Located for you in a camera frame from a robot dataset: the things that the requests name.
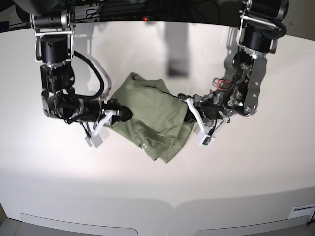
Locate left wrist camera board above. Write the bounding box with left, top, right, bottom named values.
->
left=197, top=132, right=216, bottom=147

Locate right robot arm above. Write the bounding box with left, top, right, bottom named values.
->
left=30, top=3, right=133, bottom=148

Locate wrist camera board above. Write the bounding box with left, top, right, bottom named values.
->
left=197, top=132, right=216, bottom=147
left=85, top=134, right=103, bottom=148

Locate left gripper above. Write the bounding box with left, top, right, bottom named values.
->
left=177, top=92, right=231, bottom=137

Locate black power strip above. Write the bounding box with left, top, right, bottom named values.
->
left=99, top=15, right=152, bottom=22

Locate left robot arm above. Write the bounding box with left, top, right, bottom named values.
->
left=178, top=0, right=289, bottom=146

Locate green T-shirt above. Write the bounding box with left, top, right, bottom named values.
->
left=111, top=72, right=194, bottom=163

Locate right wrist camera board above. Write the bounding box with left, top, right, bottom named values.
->
left=85, top=134, right=103, bottom=148

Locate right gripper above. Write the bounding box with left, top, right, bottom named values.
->
left=83, top=99, right=133, bottom=137

